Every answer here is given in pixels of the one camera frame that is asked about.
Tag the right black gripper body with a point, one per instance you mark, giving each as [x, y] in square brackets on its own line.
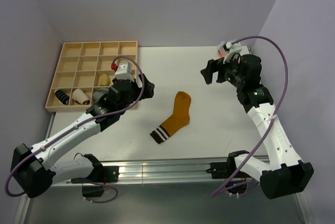
[231, 74]

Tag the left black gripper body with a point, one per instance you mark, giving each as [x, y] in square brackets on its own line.
[135, 90]

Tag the mustard yellow striped sock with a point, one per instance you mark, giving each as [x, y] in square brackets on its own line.
[178, 119]

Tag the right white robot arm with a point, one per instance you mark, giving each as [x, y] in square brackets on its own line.
[285, 173]

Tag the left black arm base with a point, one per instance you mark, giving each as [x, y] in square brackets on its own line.
[100, 174]

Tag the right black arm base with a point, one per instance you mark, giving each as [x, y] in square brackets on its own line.
[222, 170]

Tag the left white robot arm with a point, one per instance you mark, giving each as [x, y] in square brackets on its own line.
[37, 167]

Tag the pink patterned sock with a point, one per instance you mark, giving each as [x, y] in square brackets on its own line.
[221, 50]

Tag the yellow rolled sock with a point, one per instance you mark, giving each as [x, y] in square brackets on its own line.
[104, 81]

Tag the grey rolled sock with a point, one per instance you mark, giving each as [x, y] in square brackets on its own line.
[99, 93]

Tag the beige rolled sock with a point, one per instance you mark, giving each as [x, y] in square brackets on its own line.
[79, 96]

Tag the wooden compartment tray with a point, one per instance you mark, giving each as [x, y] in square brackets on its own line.
[81, 65]

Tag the black rolled sock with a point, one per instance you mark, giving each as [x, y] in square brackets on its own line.
[62, 96]

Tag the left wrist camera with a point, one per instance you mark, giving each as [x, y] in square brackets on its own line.
[124, 72]

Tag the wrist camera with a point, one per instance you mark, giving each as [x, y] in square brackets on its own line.
[230, 50]
[124, 72]

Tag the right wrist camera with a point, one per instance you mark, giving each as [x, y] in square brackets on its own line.
[230, 50]

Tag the aluminium mounting rail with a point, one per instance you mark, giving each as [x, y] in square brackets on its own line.
[157, 171]

